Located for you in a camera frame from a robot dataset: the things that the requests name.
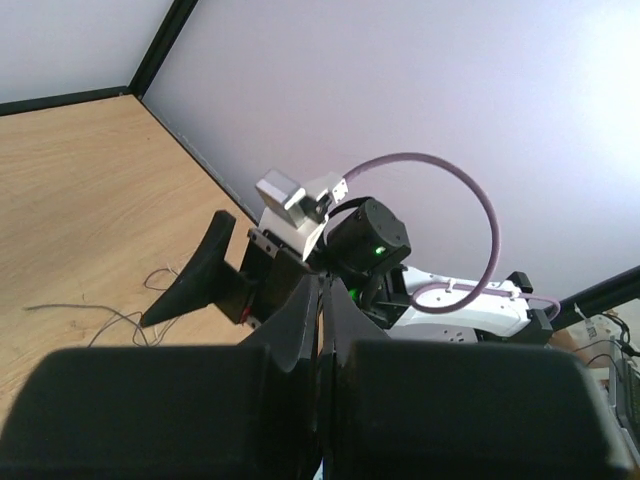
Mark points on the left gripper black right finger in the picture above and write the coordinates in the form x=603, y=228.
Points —
x=409, y=409

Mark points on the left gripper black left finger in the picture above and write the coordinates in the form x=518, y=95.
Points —
x=241, y=411

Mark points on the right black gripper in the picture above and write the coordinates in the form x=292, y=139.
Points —
x=269, y=273

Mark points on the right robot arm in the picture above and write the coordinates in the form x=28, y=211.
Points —
x=366, y=250

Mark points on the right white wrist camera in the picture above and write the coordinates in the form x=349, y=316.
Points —
x=298, y=214

